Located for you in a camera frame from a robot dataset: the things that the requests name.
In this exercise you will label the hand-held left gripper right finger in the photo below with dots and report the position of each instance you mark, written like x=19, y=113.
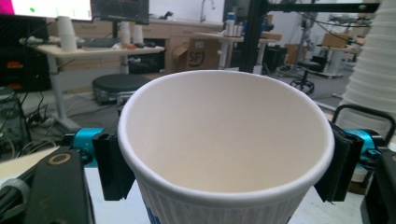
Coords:
x=342, y=161

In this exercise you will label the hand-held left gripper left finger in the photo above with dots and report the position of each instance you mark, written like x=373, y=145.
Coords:
x=107, y=161

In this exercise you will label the tall stack of paper cups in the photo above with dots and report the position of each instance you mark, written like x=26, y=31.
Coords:
x=376, y=62

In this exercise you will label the single blue-banded paper cup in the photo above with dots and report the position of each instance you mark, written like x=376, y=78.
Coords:
x=224, y=130

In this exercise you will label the white table mat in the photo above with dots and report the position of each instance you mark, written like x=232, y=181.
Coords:
x=314, y=213

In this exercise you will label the black round stool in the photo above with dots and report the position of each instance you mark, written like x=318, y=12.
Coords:
x=120, y=85

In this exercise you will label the black swivel stool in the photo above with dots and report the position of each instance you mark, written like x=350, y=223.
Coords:
x=306, y=67

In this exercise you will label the light desk with white legs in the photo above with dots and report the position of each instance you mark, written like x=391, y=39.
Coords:
x=93, y=51
x=236, y=39

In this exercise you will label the dark keyboard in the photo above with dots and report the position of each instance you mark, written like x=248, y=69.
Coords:
x=98, y=43

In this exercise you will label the small cardboard box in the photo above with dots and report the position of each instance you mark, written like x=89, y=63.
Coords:
x=334, y=40

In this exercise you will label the white cup stack on desk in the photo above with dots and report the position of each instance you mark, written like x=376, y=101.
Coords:
x=125, y=32
x=67, y=34
x=138, y=34

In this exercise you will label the black computer tower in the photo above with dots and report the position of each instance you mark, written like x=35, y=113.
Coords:
x=21, y=53

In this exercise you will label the brown cardboard box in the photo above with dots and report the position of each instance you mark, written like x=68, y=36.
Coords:
x=199, y=56

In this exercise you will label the dark computer monitor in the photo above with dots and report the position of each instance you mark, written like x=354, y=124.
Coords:
x=121, y=11

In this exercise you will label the bright computer monitor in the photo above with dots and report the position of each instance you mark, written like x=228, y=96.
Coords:
x=49, y=7

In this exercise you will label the white bottle with blue cap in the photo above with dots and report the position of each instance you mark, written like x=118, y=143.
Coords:
x=230, y=25

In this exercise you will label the metal faucet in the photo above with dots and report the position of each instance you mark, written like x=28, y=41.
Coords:
x=207, y=9

